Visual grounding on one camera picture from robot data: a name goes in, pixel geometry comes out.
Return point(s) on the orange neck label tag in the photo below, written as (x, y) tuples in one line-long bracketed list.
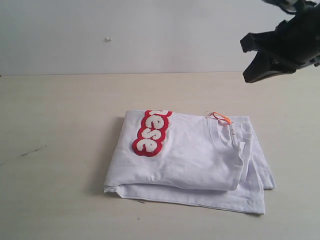
[(219, 117)]

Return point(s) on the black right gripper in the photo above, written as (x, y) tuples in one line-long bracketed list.
[(299, 40)]

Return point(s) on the white t-shirt with red lettering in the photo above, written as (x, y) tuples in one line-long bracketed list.
[(164, 156)]

